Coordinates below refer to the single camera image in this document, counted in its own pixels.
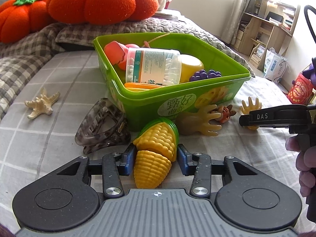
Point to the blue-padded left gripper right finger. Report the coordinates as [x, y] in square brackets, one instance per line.
[198, 165]

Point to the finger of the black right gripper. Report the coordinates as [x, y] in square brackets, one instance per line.
[298, 118]

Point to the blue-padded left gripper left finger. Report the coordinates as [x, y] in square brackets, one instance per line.
[115, 165]

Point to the dark translucent hair claw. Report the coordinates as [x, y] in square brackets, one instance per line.
[104, 126]

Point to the amber sticky hand toy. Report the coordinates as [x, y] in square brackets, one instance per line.
[189, 123]

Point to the yellow toy corn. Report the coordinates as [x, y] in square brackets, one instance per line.
[156, 151]

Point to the orange toy plate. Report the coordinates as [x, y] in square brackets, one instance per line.
[134, 86]

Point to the purple toy grapes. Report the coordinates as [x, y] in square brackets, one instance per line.
[203, 74]

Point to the beige starfish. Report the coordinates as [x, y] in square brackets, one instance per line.
[42, 104]

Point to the yellow toy pot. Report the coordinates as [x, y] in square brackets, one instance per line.
[190, 65]

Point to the clear cotton swab jar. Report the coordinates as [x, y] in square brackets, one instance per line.
[153, 66]

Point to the small amber sticky hand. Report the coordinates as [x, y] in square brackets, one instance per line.
[246, 108]

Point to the person's hand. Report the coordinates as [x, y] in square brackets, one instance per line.
[304, 162]

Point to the red snack bucket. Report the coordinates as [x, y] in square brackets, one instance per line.
[301, 91]

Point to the purple plush toy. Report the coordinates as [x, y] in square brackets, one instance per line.
[309, 73]

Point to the white shopping bag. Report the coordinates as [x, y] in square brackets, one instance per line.
[275, 66]

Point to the small orange brown figurine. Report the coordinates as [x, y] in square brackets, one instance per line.
[226, 112]

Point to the wooden desk shelf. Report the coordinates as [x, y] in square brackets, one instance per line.
[264, 25]

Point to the green plastic storage box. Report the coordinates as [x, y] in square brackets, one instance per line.
[141, 107]

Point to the beige window curtain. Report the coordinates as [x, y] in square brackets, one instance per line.
[230, 30]

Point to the grey quilted pillow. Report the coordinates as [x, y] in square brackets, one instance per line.
[84, 35]

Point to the grey checkered quilt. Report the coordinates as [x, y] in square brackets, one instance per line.
[20, 61]

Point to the right orange pumpkin cushion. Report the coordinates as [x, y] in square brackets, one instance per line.
[101, 12]

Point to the orange pumpkin cushion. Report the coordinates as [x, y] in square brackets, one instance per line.
[19, 18]
[101, 12]

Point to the left orange pumpkin cushion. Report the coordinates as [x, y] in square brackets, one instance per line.
[19, 18]

